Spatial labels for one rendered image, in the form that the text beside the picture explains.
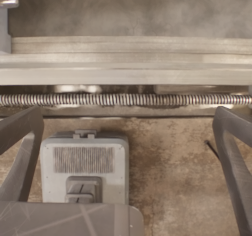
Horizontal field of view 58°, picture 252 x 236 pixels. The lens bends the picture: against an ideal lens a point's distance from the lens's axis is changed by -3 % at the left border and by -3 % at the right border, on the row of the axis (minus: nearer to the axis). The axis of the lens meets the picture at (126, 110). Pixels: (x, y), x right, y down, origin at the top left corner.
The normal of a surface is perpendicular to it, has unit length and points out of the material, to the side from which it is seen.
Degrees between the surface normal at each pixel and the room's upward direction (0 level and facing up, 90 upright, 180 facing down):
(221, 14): 12
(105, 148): 0
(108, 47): 0
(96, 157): 0
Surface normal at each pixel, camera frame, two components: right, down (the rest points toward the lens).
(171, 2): 0.20, 0.15
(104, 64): 0.01, -0.63
